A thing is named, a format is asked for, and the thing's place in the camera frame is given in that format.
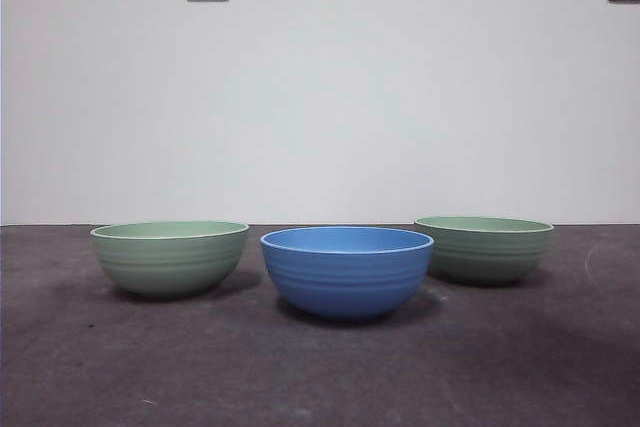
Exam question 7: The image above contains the blue ribbed bowl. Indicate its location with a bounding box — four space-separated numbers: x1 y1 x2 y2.
258 226 435 321

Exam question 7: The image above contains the green ribbed bowl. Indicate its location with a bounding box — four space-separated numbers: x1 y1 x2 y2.
414 215 556 285
89 220 250 297

